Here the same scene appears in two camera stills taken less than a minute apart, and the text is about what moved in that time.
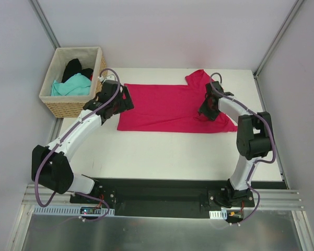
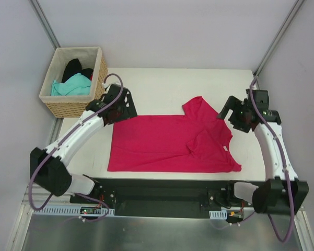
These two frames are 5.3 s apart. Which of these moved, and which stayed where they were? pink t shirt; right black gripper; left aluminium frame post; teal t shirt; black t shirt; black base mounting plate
Moved: pink t shirt; right black gripper
Stayed: black t shirt; teal t shirt; black base mounting plate; left aluminium frame post
